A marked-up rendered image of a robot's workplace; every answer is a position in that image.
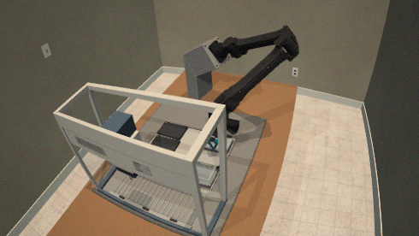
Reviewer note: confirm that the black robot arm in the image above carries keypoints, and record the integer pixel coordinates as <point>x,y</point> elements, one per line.
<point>232,96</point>

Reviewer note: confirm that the white well plate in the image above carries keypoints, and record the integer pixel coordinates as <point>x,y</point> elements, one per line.
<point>229,141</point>

